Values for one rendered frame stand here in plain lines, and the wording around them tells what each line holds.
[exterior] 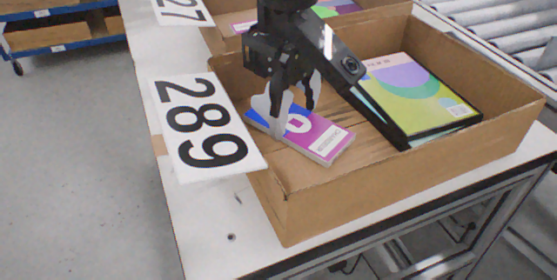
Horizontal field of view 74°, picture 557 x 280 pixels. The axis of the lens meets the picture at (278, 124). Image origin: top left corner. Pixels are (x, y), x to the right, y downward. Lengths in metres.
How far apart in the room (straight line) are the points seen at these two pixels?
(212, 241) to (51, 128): 1.59
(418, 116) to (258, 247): 0.29
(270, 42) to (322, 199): 0.20
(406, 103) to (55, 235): 1.28
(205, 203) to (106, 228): 1.01
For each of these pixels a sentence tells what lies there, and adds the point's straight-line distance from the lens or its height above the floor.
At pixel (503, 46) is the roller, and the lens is 0.93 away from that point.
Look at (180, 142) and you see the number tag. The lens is 0.41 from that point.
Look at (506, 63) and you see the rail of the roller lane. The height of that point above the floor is 0.74.
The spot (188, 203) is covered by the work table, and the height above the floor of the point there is 0.75.
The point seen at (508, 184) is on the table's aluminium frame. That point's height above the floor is 0.70.
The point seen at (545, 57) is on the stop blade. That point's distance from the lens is 0.89.
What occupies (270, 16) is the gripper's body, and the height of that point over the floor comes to 0.94.
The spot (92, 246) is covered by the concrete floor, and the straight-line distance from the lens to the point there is 1.46.
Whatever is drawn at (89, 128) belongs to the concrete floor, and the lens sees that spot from 1.90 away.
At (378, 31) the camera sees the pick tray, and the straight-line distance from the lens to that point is 0.70.
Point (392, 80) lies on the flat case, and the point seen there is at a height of 0.80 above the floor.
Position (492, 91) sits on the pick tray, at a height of 0.81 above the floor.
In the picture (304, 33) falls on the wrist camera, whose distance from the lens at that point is 0.44.
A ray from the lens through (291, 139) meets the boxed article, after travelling 0.53.
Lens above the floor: 1.14
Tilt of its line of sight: 42 degrees down
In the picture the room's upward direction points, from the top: straight up
